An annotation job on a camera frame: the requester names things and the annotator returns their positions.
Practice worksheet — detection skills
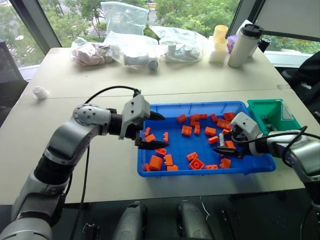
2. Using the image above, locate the large clear plastic bag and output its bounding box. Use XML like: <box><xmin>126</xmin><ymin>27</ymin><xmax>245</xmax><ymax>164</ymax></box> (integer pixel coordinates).
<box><xmin>100</xmin><ymin>1</ymin><xmax>150</xmax><ymax>40</ymax></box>

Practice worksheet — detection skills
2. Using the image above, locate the black office chair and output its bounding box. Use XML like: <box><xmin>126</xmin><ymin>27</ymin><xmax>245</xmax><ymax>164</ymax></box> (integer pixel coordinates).
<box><xmin>279</xmin><ymin>52</ymin><xmax>320</xmax><ymax>115</ymax></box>

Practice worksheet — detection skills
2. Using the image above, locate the blue plastic bin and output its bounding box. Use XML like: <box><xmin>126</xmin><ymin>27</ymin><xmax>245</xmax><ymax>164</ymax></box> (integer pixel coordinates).
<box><xmin>136</xmin><ymin>100</ymin><xmax>277</xmax><ymax>178</ymax></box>

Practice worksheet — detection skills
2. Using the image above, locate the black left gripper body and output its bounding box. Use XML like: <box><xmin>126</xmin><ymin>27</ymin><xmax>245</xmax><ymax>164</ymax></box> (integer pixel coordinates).
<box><xmin>124</xmin><ymin>120</ymin><xmax>145</xmax><ymax>149</ymax></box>

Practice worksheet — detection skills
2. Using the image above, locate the dark chair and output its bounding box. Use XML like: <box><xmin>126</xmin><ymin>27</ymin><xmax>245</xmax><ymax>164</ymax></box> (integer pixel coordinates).
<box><xmin>0</xmin><ymin>39</ymin><xmax>29</xmax><ymax>127</ymax></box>

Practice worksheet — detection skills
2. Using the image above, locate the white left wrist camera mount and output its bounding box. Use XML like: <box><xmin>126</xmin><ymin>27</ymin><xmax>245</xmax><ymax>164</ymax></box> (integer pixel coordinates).
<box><xmin>119</xmin><ymin>94</ymin><xmax>151</xmax><ymax>141</ymax></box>

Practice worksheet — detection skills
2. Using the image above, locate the black cup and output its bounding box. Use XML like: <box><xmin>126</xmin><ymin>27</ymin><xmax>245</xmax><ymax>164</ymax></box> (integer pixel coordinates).
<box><xmin>256</xmin><ymin>36</ymin><xmax>273</xmax><ymax>54</ymax></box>

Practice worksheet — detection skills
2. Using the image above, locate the yellow plastic cup stack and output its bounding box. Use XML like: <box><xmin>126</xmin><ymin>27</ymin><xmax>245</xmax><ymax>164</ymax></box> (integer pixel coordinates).
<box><xmin>212</xmin><ymin>24</ymin><xmax>229</xmax><ymax>52</ymax></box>

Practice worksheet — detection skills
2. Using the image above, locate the small white roll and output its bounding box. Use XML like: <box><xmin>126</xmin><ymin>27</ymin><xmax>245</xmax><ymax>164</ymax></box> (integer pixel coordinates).
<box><xmin>32</xmin><ymin>85</ymin><xmax>50</xmax><ymax>100</ymax></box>

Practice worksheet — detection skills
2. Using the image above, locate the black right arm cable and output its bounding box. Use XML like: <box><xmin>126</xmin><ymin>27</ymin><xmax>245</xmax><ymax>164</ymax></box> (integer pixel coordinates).
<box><xmin>231</xmin><ymin>125</ymin><xmax>320</xmax><ymax>166</ymax></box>

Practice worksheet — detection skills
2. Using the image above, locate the plastic bag with grey item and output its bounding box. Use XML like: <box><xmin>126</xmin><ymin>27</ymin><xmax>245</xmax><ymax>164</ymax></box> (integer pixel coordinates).
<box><xmin>106</xmin><ymin>30</ymin><xmax>160</xmax><ymax>74</ymax></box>

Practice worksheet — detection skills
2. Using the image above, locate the plastic bag with pink items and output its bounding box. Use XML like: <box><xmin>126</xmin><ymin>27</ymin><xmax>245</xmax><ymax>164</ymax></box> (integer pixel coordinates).
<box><xmin>70</xmin><ymin>37</ymin><xmax>116</xmax><ymax>67</ymax></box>

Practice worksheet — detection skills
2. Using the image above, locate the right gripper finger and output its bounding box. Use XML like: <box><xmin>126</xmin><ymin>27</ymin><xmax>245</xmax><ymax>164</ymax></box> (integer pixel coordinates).
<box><xmin>212</xmin><ymin>146</ymin><xmax>241</xmax><ymax>158</ymax></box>

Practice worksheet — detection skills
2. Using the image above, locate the green plastic bin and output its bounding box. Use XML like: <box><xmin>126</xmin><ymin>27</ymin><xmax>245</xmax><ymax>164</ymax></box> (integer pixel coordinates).
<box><xmin>246</xmin><ymin>98</ymin><xmax>302</xmax><ymax>136</ymax></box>

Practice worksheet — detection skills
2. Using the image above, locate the grey rounded shape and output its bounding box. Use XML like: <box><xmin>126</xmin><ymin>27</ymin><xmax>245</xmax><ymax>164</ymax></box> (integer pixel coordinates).
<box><xmin>175</xmin><ymin>199</ymin><xmax>214</xmax><ymax>240</ymax></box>
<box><xmin>116</xmin><ymin>200</ymin><xmax>149</xmax><ymax>240</ymax></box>

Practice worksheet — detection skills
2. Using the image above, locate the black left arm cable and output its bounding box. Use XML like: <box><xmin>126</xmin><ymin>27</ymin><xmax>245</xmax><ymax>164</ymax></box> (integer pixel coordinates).
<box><xmin>69</xmin><ymin>85</ymin><xmax>141</xmax><ymax>240</ymax></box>

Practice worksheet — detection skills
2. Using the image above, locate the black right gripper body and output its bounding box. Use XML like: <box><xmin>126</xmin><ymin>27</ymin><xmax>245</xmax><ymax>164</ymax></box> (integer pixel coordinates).
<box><xmin>231</xmin><ymin>125</ymin><xmax>249</xmax><ymax>159</ymax></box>

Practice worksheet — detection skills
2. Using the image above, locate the plastic bag with white cable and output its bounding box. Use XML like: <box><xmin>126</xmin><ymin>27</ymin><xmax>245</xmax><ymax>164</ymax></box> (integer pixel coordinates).
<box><xmin>149</xmin><ymin>24</ymin><xmax>209</xmax><ymax>64</ymax></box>

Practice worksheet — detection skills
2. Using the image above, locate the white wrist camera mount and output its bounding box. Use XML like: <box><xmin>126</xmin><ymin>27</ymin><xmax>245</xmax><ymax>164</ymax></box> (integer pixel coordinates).
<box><xmin>119</xmin><ymin>94</ymin><xmax>151</xmax><ymax>141</ymax></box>
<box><xmin>229</xmin><ymin>111</ymin><xmax>264</xmax><ymax>157</ymax></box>

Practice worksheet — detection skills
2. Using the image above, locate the white tumbler with black lid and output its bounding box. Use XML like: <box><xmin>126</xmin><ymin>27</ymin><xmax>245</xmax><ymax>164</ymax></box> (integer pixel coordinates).
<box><xmin>227</xmin><ymin>23</ymin><xmax>264</xmax><ymax>69</ymax></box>

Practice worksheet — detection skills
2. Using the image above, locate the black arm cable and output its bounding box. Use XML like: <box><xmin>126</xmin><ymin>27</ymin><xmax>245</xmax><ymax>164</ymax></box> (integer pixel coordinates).
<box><xmin>69</xmin><ymin>85</ymin><xmax>141</xmax><ymax>240</ymax></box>
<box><xmin>231</xmin><ymin>125</ymin><xmax>320</xmax><ymax>166</ymax></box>

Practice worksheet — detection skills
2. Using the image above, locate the black bracket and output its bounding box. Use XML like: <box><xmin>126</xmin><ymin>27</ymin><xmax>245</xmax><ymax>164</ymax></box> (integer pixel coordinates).
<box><xmin>219</xmin><ymin>208</ymin><xmax>236</xmax><ymax>240</ymax></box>
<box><xmin>83</xmin><ymin>221</ymin><xmax>101</xmax><ymax>240</ymax></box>

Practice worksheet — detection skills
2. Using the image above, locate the white string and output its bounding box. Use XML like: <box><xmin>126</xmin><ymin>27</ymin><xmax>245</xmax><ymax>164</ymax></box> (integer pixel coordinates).
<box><xmin>199</xmin><ymin>195</ymin><xmax>211</xmax><ymax>221</ymax></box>

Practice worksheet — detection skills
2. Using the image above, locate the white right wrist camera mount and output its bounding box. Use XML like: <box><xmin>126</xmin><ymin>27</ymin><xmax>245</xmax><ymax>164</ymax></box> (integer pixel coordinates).
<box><xmin>229</xmin><ymin>111</ymin><xmax>264</xmax><ymax>157</ymax></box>

